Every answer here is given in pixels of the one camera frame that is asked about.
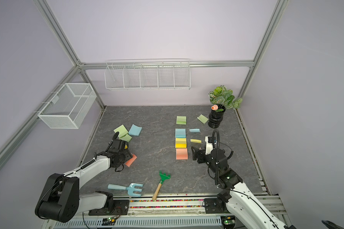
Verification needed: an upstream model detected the white wire side basket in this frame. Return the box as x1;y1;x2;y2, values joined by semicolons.
37;83;97;129

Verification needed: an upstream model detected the black glossy vase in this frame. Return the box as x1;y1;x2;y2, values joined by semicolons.
208;104;226;128

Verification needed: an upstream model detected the pink memo pad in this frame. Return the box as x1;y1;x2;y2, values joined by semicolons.
124;154;137;167
176;148;188;160

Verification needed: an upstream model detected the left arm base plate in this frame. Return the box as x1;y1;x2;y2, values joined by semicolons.
88;199;130;216

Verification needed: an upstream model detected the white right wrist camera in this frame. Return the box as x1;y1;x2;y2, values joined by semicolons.
205;136;216;155

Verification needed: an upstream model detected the green garden rake wooden handle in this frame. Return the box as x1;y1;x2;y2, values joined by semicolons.
152;171;171;201

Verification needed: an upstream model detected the light blue memo pad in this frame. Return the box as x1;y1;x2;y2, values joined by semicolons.
129;124;142;136

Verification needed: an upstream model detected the torn yellow memo page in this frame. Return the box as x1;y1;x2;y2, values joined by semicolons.
190;139;202;144

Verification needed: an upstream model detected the light green memo pad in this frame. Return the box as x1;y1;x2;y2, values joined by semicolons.
114;125;129;138

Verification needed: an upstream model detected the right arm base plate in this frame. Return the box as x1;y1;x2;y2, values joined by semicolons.
202;198;230;214

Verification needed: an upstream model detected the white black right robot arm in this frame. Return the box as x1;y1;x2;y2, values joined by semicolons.
191;147;295;229

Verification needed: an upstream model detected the white wire shelf basket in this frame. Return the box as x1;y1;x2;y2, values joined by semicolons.
104;59;191;90

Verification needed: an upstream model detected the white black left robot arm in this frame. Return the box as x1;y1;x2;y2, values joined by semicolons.
34;139;132;223

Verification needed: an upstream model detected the torn green memo page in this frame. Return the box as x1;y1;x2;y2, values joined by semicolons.
197;114;209;124

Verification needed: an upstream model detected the light blue garden fork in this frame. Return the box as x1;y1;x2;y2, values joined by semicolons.
108;183;143;197

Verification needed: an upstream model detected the torn blue memo page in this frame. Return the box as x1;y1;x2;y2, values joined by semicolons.
189;128;201;133

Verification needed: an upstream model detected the green artificial plant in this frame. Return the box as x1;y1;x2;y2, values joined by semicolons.
208;85;243;113

